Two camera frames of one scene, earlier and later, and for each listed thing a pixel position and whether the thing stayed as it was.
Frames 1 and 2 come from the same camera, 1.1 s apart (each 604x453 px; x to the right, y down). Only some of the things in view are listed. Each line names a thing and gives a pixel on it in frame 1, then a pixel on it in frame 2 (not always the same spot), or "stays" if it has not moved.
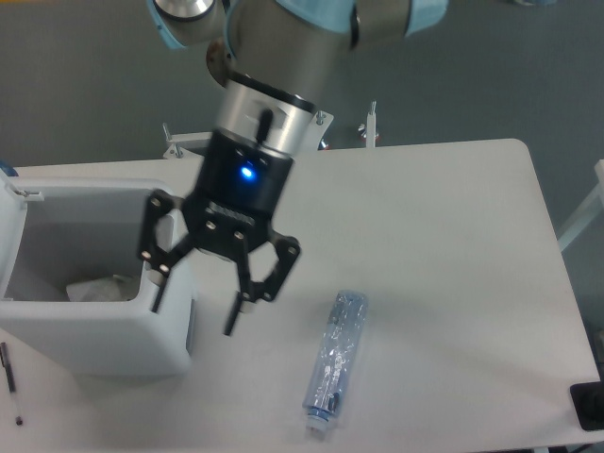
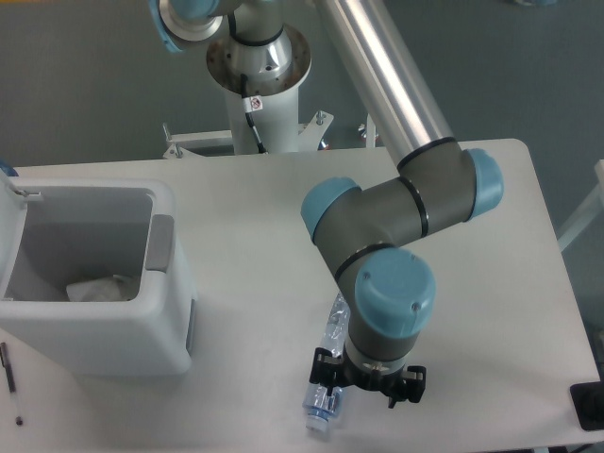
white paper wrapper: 111,288 stays
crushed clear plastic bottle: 330,375 stays
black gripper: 242,183 to 331,375
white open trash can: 75,290 stays
